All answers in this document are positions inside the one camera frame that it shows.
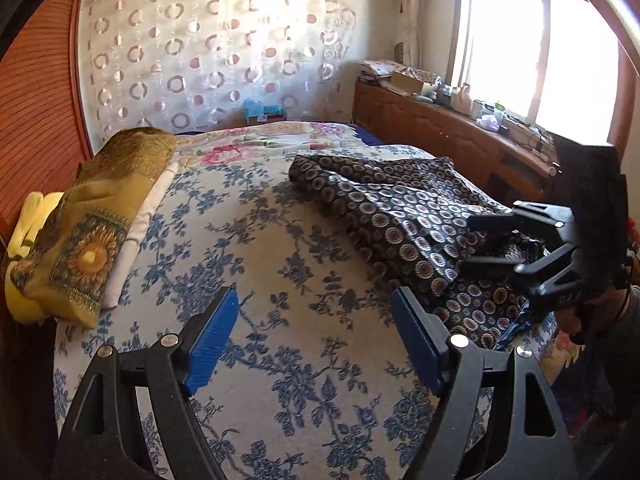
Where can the blue-trimmed circle-patterned garment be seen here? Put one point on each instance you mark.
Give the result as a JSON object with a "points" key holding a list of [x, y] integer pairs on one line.
{"points": [[400, 210]]}

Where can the sunlit window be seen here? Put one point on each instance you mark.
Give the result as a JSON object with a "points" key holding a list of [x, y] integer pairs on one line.
{"points": [[505, 35]]}

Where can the pink floral quilt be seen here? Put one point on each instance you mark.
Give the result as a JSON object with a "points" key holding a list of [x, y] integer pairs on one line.
{"points": [[260, 142]]}

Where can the blue tissue packet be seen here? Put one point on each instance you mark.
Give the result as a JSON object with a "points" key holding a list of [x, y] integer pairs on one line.
{"points": [[262, 110]]}

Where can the gold sunflower pillow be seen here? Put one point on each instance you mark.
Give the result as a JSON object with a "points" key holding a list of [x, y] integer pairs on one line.
{"points": [[95, 220]]}

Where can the yellow pillow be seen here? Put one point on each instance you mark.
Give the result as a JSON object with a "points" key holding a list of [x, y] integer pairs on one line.
{"points": [[27, 240]]}

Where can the wooden headboard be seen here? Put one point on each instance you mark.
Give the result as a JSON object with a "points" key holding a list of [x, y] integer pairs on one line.
{"points": [[40, 125]]}

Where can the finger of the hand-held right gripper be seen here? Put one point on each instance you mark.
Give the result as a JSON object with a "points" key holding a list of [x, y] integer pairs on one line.
{"points": [[545, 270], [520, 217]]}

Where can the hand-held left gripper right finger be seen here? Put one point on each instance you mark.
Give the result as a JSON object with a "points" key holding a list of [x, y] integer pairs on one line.
{"points": [[417, 330]]}

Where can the bed with blue floral sheet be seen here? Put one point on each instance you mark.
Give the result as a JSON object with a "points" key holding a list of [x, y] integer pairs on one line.
{"points": [[280, 270]]}

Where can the pile of patterned papers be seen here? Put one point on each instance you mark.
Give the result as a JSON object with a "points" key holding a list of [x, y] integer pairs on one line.
{"points": [[380, 69]]}

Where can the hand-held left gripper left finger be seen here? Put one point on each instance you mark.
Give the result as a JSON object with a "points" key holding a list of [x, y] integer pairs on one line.
{"points": [[215, 340]]}

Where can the circle-patterned sheer curtain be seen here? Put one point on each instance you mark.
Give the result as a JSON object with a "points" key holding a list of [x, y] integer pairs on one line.
{"points": [[225, 50]]}

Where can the wooden side cabinet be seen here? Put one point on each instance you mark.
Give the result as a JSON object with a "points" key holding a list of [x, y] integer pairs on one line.
{"points": [[440, 135]]}

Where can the person's right hand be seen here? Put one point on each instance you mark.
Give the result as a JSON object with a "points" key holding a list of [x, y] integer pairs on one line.
{"points": [[595, 325]]}

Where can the cardboard box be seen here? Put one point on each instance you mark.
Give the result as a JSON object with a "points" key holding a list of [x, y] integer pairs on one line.
{"points": [[412, 82]]}

